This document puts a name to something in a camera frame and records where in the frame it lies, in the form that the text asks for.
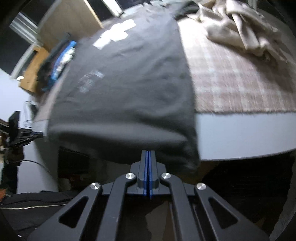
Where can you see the stack of folded clothes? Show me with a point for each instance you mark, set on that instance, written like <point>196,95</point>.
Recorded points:
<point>53,66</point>

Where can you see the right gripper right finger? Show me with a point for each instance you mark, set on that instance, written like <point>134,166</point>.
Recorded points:
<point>196,212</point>

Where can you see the wooden board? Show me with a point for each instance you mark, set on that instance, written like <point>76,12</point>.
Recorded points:
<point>29,82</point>

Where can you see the dark grey sweatshirt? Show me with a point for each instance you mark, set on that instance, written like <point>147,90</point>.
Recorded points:
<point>132,95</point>

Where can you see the beige crumpled garment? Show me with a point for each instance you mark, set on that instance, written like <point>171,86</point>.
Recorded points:
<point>238,25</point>

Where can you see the plaid pink table mat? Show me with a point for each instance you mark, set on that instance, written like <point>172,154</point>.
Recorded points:
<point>224,78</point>

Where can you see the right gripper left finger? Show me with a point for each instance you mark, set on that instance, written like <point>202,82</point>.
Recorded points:
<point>114,211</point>

